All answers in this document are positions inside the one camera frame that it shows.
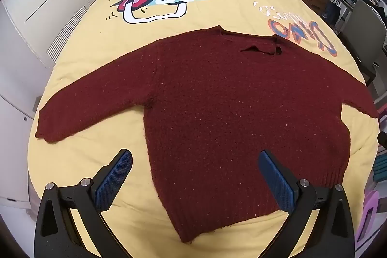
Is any dark blue bag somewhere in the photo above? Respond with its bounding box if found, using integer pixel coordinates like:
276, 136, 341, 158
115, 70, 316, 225
324, 0, 343, 26

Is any grey chair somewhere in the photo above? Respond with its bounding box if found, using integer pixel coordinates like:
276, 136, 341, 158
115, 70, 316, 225
339, 0, 387, 86

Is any dark red knit sweater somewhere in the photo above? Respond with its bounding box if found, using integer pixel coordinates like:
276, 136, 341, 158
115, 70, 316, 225
35, 25, 379, 243

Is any purple stool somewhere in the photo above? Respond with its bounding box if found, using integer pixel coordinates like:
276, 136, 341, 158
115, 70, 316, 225
355, 190, 380, 247

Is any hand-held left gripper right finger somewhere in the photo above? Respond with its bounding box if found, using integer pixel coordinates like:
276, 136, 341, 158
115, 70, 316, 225
258, 150, 355, 258

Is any yellow cartoon printed blanket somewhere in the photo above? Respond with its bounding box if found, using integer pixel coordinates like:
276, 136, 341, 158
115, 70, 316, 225
27, 0, 380, 258

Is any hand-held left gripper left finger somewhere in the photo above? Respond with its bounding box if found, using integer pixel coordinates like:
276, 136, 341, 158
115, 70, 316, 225
35, 149, 134, 258

